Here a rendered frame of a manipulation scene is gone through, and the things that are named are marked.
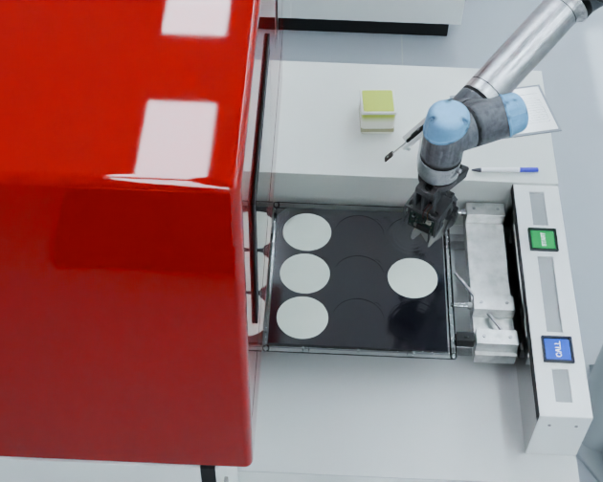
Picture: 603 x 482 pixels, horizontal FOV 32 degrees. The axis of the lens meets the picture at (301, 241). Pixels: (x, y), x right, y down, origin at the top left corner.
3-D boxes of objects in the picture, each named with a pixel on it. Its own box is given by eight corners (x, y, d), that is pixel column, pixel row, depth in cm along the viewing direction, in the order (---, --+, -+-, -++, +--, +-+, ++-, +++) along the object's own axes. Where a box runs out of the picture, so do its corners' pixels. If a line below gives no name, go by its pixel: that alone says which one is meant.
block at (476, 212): (465, 223, 224) (467, 213, 222) (464, 210, 226) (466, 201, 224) (502, 224, 224) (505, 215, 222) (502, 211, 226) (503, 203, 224)
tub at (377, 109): (359, 135, 228) (361, 112, 223) (357, 111, 233) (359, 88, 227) (393, 135, 228) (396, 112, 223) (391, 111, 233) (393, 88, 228)
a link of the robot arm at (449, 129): (483, 119, 180) (439, 133, 178) (474, 164, 189) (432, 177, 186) (460, 90, 185) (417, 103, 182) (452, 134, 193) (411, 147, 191)
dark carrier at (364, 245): (267, 344, 202) (267, 342, 202) (278, 208, 224) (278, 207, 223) (447, 353, 202) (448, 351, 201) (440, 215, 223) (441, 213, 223)
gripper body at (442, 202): (399, 224, 201) (406, 181, 192) (421, 195, 206) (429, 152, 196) (435, 241, 199) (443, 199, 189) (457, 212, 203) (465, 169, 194)
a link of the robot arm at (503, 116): (495, 90, 196) (443, 106, 193) (526, 89, 185) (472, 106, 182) (504, 131, 198) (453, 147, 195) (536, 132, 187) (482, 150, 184)
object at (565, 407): (525, 454, 197) (540, 416, 186) (502, 227, 231) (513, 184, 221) (576, 456, 197) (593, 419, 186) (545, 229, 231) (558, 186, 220)
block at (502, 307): (472, 317, 209) (474, 308, 206) (471, 302, 211) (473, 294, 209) (512, 318, 209) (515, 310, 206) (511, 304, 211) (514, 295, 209)
